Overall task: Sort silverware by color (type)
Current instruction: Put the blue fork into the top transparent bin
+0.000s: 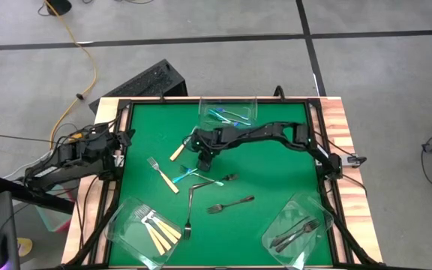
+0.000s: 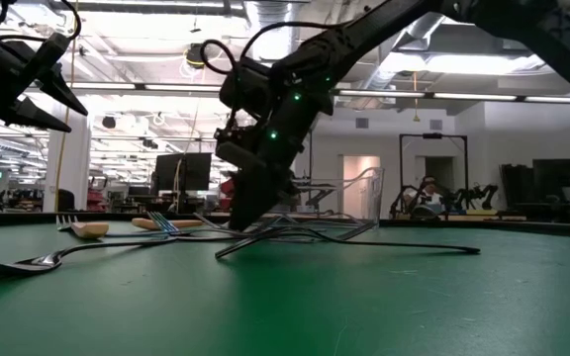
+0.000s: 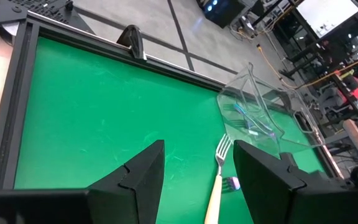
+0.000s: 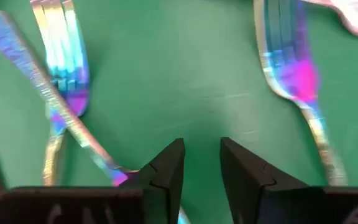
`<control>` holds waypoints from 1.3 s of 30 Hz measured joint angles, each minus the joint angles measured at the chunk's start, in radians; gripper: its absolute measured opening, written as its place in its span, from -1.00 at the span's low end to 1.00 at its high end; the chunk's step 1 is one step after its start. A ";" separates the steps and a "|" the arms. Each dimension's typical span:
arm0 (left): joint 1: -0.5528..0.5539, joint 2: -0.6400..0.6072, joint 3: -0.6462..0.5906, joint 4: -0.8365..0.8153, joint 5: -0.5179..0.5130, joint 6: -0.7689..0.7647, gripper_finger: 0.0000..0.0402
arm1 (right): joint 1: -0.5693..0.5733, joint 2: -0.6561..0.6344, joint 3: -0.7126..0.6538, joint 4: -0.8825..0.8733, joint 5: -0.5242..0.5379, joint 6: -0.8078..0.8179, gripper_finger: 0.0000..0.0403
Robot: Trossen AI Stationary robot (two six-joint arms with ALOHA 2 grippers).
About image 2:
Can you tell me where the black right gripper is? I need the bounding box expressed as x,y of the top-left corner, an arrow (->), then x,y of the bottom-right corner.
214,56 -> 336,232

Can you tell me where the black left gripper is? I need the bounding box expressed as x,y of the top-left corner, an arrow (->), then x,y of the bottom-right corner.
0,31 -> 90,140

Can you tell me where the black computer monitor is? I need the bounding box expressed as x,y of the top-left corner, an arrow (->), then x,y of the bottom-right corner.
152,151 -> 214,214

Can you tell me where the clear plastic bin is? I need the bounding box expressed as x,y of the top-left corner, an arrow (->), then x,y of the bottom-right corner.
267,165 -> 386,231

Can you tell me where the green table mat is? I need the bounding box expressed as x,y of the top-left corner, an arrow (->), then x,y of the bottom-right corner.
0,220 -> 570,356

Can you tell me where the person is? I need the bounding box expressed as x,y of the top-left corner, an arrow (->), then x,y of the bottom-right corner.
402,174 -> 445,220

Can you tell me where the white LED light strip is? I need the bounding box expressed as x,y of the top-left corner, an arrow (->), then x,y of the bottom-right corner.
32,80 -> 570,106

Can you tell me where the black monitor on stand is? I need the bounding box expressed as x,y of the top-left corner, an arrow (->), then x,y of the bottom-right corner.
499,157 -> 570,217

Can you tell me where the yellow hanging cable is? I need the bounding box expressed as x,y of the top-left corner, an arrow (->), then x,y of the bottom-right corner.
53,0 -> 80,214

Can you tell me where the cream handled silver fork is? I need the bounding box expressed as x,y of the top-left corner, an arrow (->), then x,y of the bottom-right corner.
131,217 -> 205,231
55,214 -> 111,240

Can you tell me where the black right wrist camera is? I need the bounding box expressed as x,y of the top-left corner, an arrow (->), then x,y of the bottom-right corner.
218,55 -> 277,121

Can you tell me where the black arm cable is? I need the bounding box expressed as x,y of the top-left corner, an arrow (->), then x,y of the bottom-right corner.
199,19 -> 350,78

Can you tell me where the black overhead camera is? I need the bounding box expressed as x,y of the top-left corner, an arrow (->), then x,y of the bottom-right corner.
184,43 -> 211,70

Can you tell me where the black metal rig frame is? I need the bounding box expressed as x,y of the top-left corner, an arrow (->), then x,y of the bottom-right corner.
398,132 -> 470,219

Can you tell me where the silver ventilation duct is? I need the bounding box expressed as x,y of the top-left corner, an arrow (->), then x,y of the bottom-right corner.
242,0 -> 300,63

